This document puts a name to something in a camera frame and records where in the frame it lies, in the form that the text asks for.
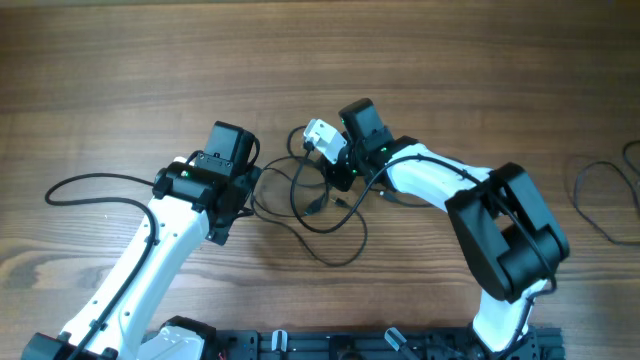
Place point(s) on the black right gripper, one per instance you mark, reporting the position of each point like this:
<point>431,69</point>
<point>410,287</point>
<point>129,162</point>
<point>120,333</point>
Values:
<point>336,176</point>

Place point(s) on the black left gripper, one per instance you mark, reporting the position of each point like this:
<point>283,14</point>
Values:
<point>230,220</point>

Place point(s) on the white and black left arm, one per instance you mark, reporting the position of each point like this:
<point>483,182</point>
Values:
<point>194,200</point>

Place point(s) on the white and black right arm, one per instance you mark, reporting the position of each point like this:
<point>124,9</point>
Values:
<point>511,242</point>

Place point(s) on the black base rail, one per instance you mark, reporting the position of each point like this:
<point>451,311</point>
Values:
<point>438,344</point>

